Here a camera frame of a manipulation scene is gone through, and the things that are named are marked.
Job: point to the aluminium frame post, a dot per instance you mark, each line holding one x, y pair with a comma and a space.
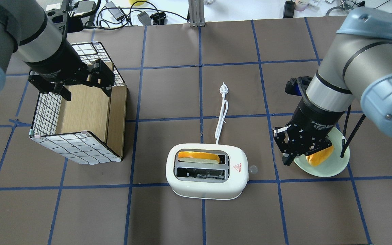
196, 13

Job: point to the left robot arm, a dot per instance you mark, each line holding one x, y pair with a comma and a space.
38, 37

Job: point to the white two-slot toaster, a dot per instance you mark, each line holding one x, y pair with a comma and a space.
223, 181

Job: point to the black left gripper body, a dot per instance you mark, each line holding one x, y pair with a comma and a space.
61, 61

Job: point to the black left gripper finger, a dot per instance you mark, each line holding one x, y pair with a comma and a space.
46, 87
101, 76

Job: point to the black power adapter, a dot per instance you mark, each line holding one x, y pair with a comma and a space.
145, 19

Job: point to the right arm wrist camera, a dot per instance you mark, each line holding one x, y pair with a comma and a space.
297, 86

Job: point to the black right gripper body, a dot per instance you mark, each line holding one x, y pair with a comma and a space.
313, 119

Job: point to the golden triangular pastry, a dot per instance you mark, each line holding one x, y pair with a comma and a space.
318, 158

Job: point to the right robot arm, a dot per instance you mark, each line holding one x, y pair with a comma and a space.
358, 65

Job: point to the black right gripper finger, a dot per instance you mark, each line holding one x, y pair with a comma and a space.
286, 139
308, 145

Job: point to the toast bread slice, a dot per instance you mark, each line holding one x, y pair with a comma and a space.
198, 157

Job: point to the pale green plate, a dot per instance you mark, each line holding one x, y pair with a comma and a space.
334, 164

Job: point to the wire grid wooden shelf box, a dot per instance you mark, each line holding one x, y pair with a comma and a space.
90, 128

